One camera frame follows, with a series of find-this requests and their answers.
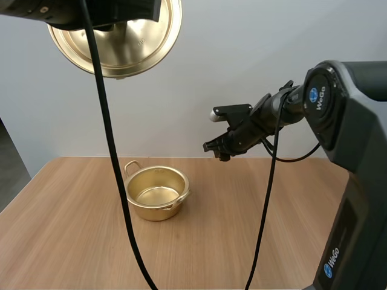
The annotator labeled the gold lid with black knob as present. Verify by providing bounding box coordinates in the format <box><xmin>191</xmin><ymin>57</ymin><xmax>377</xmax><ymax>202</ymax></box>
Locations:
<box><xmin>47</xmin><ymin>0</ymin><xmax>183</xmax><ymax>80</ymax></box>

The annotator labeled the black cable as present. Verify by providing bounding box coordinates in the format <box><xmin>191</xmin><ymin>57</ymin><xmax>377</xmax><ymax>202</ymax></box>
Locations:
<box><xmin>261</xmin><ymin>137</ymin><xmax>322</xmax><ymax>163</ymax></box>
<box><xmin>79</xmin><ymin>0</ymin><xmax>160</xmax><ymax>290</ymax></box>
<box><xmin>244</xmin><ymin>90</ymin><xmax>287</xmax><ymax>290</ymax></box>

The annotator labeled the gold pot with two handles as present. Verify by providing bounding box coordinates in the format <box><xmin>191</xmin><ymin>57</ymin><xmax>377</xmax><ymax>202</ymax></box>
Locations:
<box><xmin>123</xmin><ymin>160</ymin><xmax>192</xmax><ymax>222</ymax></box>

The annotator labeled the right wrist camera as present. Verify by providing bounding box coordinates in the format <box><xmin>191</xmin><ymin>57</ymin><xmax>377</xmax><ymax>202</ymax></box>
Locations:
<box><xmin>209</xmin><ymin>103</ymin><xmax>253</xmax><ymax>129</ymax></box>

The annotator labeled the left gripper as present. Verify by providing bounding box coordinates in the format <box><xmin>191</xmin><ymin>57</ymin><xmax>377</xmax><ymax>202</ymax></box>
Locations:
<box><xmin>0</xmin><ymin>0</ymin><xmax>161</xmax><ymax>32</ymax></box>

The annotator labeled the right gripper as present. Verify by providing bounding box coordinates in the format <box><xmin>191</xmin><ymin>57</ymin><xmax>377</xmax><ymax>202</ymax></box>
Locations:
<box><xmin>203</xmin><ymin>93</ymin><xmax>284</xmax><ymax>163</ymax></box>

